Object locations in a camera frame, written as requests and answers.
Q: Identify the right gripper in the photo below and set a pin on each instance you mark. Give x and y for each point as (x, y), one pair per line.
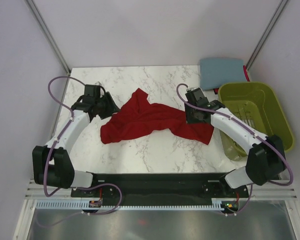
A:
(189, 119)

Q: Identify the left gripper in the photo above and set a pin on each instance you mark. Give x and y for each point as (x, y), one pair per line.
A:
(112, 108)

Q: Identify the red t-shirt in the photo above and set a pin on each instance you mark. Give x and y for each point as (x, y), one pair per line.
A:
(138, 118)

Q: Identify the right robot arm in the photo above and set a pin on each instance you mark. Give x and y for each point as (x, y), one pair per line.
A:
(265, 154)

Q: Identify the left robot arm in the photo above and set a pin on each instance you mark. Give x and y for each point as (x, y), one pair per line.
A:
(52, 165)

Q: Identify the folded blue t-shirt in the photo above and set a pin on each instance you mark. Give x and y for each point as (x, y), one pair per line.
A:
(217, 71)

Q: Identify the olive green plastic basket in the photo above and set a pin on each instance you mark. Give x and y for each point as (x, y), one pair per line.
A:
(256, 104)

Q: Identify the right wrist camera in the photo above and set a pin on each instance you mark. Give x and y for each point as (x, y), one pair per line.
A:
(194, 94)

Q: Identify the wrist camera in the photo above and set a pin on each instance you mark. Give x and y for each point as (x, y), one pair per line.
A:
(194, 94)
(98, 83)

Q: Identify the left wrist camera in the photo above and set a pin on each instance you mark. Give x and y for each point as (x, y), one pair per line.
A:
(98, 83)

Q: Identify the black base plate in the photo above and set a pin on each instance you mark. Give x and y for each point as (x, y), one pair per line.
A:
(161, 189)

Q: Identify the white slotted cable duct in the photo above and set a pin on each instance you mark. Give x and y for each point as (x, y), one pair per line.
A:
(89, 205)

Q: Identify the right aluminium frame post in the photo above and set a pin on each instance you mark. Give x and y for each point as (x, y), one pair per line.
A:
(267, 32)

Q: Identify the aluminium frame post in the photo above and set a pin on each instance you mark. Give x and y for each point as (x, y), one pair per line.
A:
(267, 32)
(47, 34)

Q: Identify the left aluminium frame post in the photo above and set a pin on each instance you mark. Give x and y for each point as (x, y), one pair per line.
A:
(47, 34)

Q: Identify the aluminium rail profile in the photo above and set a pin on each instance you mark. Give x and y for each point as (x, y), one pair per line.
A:
(36, 192)

